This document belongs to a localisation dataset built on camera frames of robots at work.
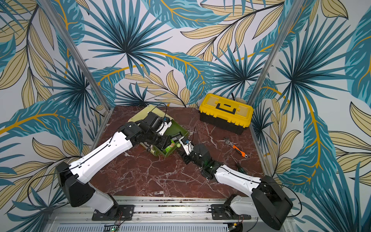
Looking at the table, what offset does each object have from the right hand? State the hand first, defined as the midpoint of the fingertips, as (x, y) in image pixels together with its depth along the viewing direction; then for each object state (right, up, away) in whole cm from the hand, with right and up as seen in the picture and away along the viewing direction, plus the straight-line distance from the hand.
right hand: (181, 146), depth 81 cm
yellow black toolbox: (+29, +20, +14) cm, 38 cm away
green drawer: (-3, +7, +5) cm, 9 cm away
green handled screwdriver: (+35, -13, +7) cm, 38 cm away
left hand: (-8, +2, -7) cm, 10 cm away
